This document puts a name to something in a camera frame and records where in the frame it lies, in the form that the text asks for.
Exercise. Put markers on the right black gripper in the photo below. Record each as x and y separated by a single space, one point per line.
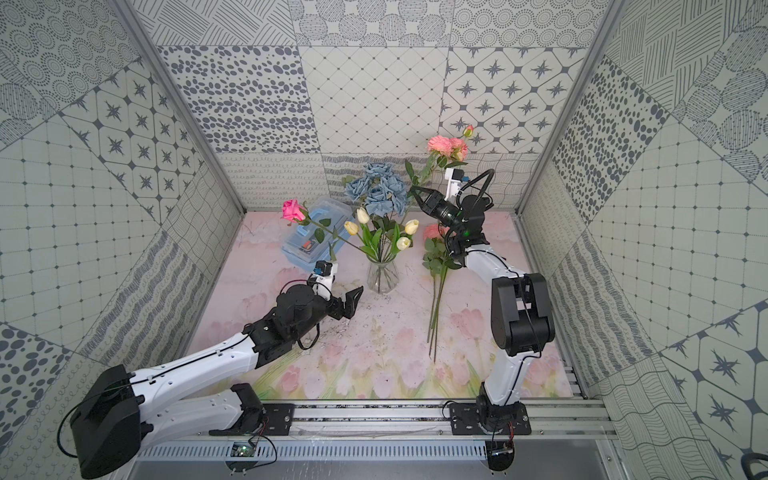
434 201

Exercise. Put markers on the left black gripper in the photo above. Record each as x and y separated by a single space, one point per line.
338 303

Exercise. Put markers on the pink spray rose stem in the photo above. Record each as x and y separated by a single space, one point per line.
443 152

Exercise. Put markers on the orange-pink peony stem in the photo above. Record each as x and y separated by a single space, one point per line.
435 250

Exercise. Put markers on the light pink rose stem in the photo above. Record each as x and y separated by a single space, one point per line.
451 265

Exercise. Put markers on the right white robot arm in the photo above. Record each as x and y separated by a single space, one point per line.
520 307

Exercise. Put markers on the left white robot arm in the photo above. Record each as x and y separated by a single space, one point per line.
125 413

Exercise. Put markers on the clear glass vase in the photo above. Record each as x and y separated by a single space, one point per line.
382 277

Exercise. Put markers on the blue rose bunch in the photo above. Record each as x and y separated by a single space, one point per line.
379 190

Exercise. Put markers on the cream tulip bunch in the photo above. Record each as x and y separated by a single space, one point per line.
382 238

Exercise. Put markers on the clear blue plastic box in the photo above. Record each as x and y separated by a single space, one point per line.
303 251

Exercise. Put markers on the floral table mat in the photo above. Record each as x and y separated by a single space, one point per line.
382 352

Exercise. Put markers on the magenta rose stem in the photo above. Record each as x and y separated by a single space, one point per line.
300 215

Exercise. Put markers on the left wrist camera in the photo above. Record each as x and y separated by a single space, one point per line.
322 278

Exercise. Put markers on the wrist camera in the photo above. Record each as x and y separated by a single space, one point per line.
322 278
456 179

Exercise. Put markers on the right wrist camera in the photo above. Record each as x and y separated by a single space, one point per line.
456 179

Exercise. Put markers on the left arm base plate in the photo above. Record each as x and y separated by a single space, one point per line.
271 419

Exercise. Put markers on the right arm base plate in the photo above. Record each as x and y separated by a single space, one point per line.
467 419

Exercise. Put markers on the aluminium mounting rail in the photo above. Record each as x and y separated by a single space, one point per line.
571 418

